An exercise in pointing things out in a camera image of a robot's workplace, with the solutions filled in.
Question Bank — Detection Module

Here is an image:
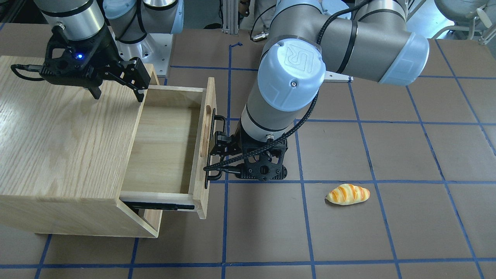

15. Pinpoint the toy bread loaf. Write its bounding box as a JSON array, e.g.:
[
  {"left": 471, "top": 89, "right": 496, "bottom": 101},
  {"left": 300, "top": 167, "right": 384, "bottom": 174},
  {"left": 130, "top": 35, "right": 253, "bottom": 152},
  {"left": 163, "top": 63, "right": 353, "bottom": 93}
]
[{"left": 325, "top": 184, "right": 370, "bottom": 205}]

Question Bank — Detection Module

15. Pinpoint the wooden drawer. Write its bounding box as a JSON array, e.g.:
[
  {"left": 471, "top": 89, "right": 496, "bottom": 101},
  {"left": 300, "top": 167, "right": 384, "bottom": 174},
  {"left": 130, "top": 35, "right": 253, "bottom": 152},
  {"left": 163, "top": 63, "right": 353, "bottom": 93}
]
[{"left": 119, "top": 77, "right": 217, "bottom": 219}]

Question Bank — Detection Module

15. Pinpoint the black metal drawer handle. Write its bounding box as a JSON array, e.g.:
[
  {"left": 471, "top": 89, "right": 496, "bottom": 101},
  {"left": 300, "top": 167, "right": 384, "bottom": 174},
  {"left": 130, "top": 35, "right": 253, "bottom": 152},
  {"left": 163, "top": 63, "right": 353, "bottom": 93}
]
[{"left": 204, "top": 109, "right": 227, "bottom": 189}]

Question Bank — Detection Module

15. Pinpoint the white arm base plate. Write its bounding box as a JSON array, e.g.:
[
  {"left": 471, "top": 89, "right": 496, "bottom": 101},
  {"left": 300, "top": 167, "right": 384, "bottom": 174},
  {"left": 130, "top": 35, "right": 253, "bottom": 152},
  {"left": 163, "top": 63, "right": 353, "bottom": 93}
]
[
  {"left": 115, "top": 33, "right": 175, "bottom": 77},
  {"left": 324, "top": 71, "right": 354, "bottom": 83}
]

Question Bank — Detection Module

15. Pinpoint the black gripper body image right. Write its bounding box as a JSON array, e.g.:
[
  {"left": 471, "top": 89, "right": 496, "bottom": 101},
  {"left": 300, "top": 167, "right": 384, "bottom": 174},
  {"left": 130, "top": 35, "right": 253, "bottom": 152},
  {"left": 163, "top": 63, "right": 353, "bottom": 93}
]
[{"left": 232, "top": 131, "right": 288, "bottom": 181}]

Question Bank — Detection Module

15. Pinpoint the light wooden drawer cabinet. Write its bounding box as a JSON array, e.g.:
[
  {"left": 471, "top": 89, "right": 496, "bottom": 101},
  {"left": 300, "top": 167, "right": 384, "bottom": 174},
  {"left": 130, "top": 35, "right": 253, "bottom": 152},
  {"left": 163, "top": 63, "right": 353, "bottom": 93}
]
[{"left": 0, "top": 55, "right": 162, "bottom": 238}]

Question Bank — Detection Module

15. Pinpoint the aluminium frame post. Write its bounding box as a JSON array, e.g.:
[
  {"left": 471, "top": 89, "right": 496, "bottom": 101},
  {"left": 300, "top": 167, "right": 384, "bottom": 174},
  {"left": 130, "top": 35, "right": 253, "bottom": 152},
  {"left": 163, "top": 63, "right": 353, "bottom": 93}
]
[{"left": 219, "top": 0, "right": 239, "bottom": 36}]

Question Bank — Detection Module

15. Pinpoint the black cables and connector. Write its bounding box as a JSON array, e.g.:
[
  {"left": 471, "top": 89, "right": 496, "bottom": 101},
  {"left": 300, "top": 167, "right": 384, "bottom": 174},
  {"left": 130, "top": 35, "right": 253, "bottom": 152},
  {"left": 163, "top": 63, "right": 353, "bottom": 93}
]
[{"left": 239, "top": 0, "right": 276, "bottom": 42}]

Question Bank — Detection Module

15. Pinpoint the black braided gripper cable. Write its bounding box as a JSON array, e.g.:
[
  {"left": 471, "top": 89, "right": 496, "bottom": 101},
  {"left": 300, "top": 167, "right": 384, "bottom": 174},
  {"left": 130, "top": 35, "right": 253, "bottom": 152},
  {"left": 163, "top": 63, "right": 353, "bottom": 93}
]
[{"left": 203, "top": 0, "right": 374, "bottom": 172}]

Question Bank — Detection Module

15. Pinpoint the white chair background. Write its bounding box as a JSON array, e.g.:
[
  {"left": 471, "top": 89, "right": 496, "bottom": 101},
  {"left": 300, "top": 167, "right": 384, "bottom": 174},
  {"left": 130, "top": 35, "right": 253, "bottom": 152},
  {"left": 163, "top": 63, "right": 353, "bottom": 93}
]
[{"left": 432, "top": 0, "right": 496, "bottom": 45}]

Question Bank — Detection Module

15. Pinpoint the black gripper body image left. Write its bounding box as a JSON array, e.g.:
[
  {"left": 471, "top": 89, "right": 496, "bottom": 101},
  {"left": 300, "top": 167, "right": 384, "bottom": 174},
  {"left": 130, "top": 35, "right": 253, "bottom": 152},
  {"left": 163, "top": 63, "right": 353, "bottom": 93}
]
[{"left": 39, "top": 24, "right": 126, "bottom": 88}]

